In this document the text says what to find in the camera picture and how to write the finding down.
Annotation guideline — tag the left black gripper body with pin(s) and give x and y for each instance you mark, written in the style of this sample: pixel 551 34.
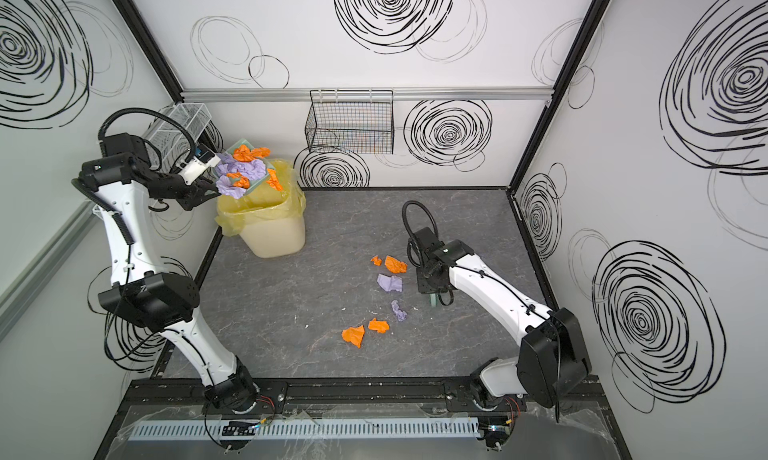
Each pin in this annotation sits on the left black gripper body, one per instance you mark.
pixel 204 193

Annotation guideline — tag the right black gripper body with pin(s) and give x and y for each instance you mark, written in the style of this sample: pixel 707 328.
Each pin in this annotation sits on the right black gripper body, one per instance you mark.
pixel 432 286

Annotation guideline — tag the mint green dustpan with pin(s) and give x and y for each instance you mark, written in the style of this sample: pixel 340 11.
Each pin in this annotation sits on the mint green dustpan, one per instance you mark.
pixel 266 161

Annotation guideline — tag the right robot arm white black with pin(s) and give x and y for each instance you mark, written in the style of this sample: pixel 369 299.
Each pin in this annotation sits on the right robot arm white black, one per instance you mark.
pixel 552 356

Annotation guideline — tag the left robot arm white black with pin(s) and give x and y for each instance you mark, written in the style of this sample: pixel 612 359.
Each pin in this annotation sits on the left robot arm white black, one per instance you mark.
pixel 143 291

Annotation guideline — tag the orange paper scrap near bin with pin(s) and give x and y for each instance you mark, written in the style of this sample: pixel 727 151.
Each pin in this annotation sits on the orange paper scrap near bin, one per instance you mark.
pixel 395 266

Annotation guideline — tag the purple paper scrap back right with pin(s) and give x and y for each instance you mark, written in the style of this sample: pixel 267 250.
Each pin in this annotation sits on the purple paper scrap back right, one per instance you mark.
pixel 390 283

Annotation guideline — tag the purple paper scrap front left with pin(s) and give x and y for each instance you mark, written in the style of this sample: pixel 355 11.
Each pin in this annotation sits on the purple paper scrap front left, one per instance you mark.
pixel 226 187

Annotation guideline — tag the orange paper scrap beside purple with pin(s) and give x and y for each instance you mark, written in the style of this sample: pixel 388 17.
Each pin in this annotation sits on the orange paper scrap beside purple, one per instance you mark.
pixel 378 326

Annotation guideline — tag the large orange paper scrap front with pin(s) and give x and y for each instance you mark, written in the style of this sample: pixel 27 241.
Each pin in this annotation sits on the large orange paper scrap front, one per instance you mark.
pixel 244 154

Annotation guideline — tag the large purple paper scrap front right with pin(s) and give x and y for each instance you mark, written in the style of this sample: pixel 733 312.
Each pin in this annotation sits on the large purple paper scrap front right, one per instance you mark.
pixel 245 175

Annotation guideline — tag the small orange scrap front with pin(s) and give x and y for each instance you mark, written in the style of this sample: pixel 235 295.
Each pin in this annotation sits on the small orange scrap front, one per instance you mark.
pixel 354 335

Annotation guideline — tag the yellow plastic bin liner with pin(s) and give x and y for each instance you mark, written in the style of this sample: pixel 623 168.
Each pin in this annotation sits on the yellow plastic bin liner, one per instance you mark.
pixel 264 204

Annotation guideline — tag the orange paper scrap by dustpan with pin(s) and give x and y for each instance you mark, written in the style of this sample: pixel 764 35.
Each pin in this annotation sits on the orange paper scrap by dustpan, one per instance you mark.
pixel 273 180

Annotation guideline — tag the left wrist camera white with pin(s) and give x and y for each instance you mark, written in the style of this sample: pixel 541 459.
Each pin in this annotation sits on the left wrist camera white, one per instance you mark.
pixel 203 159

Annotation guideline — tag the white slotted cable duct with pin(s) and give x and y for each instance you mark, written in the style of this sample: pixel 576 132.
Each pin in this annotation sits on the white slotted cable duct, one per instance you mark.
pixel 304 429

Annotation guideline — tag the black wire wall basket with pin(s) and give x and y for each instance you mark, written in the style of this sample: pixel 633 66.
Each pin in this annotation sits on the black wire wall basket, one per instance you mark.
pixel 354 120

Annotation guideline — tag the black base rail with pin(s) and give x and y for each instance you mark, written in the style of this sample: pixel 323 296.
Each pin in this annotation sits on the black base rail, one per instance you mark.
pixel 279 396

